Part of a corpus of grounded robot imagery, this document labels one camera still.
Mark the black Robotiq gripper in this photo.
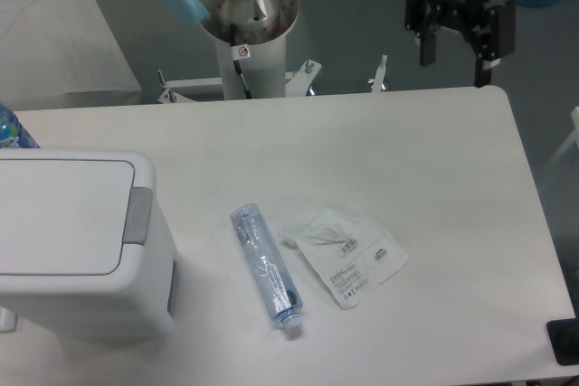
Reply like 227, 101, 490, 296
404, 0, 516, 87

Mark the white push-lid trash can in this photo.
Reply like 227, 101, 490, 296
1, 149, 179, 338

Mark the clear plastic packaging bag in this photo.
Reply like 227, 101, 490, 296
280, 205, 409, 310

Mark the black device at edge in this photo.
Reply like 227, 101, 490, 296
546, 318, 578, 366

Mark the crushed clear plastic bottle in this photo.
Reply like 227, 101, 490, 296
230, 203, 303, 339

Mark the white printed t-shirt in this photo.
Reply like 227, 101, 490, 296
1, 0, 142, 110

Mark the blue labelled water bottle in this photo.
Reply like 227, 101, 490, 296
0, 103, 40, 149

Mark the white frame at right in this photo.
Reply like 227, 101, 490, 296
540, 107, 579, 175

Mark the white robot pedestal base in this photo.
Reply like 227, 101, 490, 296
156, 35, 391, 105

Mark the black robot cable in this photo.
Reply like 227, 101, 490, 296
228, 24, 252, 100

